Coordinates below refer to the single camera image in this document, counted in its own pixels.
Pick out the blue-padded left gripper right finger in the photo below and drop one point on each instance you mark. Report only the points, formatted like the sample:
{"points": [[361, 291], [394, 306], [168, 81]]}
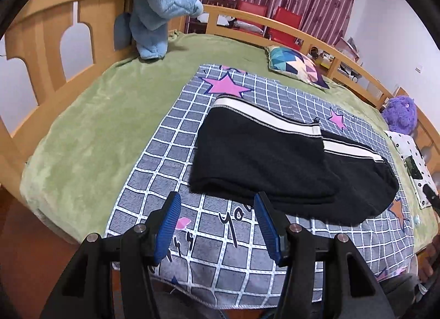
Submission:
{"points": [[349, 289]]}

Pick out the colourful geometric pillow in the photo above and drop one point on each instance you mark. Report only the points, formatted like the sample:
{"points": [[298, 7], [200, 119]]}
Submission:
{"points": [[294, 64]]}

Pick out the white black-spotted cloth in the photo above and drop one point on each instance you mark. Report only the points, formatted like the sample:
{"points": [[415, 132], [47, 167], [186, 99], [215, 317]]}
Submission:
{"points": [[415, 165]]}

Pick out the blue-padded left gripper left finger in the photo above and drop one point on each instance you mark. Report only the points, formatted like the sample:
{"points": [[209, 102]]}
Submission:
{"points": [[84, 289]]}

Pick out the black pants with white stripe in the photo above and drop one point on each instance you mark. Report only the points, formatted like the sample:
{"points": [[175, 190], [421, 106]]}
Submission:
{"points": [[243, 149]]}

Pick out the wooden bed frame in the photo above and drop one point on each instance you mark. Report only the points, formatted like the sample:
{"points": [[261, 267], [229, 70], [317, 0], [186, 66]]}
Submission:
{"points": [[67, 44]]}

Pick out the red chair left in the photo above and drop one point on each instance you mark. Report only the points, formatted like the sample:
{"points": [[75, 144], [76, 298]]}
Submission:
{"points": [[256, 9]]}

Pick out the green plush bedspread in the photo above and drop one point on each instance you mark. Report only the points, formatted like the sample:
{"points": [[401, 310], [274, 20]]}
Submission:
{"points": [[73, 178]]}

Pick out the purple plush toy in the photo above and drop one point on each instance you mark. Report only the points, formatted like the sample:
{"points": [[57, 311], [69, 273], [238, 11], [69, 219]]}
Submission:
{"points": [[400, 114]]}

